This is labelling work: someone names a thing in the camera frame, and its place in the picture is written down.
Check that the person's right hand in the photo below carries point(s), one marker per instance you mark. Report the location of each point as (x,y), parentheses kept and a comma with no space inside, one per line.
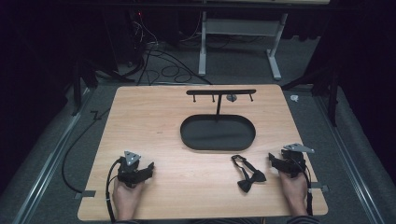
(292,193)

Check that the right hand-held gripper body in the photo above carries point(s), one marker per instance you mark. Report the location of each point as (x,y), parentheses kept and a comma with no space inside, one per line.
(294,161)

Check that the black metal stand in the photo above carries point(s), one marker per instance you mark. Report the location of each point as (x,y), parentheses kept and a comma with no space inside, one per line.
(330,90)
(81,81)

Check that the grey tape strip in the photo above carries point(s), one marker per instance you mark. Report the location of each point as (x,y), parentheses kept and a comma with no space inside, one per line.
(319,187)
(84,194)

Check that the grey metal floor rail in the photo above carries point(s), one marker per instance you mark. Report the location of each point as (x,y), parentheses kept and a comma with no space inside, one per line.
(348,161)
(46,168)

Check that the black bow tie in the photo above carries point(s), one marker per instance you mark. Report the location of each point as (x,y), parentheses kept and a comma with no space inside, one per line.
(249,177)

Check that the small grey round object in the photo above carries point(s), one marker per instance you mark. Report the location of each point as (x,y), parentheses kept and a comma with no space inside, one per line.
(231,98)

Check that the person's left hand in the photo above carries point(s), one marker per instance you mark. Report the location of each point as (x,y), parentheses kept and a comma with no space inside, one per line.
(126,199)

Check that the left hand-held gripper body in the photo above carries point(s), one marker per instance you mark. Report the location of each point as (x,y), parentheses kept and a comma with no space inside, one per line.
(130,171)

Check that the black hanger rack with tray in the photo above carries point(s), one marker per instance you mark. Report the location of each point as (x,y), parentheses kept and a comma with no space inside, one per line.
(218,132)

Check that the small white crumpled scrap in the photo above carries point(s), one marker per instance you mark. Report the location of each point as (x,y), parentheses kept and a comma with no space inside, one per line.
(294,98)

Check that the white metal desk frame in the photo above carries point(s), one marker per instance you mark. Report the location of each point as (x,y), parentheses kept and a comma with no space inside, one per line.
(239,28)

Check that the person's right striped sleeve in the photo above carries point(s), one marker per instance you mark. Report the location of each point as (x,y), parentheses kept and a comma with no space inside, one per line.
(303,219)

